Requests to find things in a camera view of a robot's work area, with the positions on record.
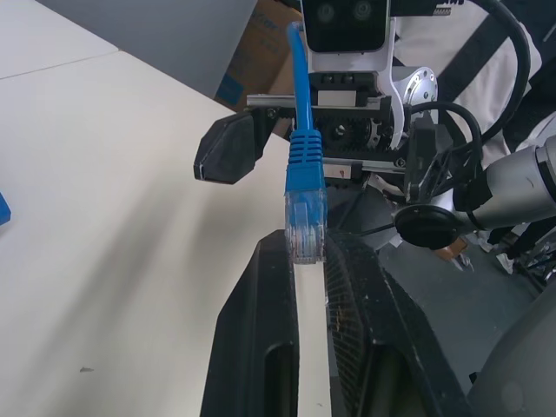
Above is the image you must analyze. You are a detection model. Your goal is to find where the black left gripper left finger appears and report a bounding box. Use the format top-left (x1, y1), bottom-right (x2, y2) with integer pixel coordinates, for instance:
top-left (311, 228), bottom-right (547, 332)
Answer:
top-left (202, 229), bottom-right (301, 417)

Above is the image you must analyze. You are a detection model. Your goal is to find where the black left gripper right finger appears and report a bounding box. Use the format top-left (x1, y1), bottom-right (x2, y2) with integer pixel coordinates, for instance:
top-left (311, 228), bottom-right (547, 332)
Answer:
top-left (322, 230), bottom-right (475, 417)

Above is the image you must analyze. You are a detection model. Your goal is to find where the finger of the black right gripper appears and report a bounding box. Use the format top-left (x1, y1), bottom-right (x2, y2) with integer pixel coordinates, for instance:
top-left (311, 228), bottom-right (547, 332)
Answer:
top-left (192, 107), bottom-right (280, 187)
top-left (402, 116), bottom-right (455, 204)

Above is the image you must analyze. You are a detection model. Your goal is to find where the blue ethernet cable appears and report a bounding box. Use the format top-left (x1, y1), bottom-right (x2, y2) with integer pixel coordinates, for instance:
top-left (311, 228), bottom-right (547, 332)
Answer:
top-left (281, 21), bottom-right (328, 267)

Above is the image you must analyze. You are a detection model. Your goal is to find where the blue plastic bin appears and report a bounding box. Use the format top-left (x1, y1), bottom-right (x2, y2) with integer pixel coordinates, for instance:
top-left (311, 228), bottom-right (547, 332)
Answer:
top-left (0, 189), bottom-right (13, 228)

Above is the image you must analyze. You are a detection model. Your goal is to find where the brown cardboard box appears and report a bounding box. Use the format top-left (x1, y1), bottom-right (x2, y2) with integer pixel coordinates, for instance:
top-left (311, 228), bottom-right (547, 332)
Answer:
top-left (214, 0), bottom-right (307, 110)

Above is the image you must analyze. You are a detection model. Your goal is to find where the white black robot torso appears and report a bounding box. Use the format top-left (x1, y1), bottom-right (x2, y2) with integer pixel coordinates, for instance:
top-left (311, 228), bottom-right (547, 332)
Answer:
top-left (390, 0), bottom-right (556, 157)

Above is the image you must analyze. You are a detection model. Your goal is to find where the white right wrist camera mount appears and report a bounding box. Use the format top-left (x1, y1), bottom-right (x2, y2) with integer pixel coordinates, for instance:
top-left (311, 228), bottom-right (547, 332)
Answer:
top-left (299, 0), bottom-right (440, 151)

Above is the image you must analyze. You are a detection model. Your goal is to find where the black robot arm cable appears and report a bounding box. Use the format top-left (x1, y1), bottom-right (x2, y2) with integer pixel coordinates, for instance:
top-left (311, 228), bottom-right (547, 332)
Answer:
top-left (427, 0), bottom-right (536, 192)

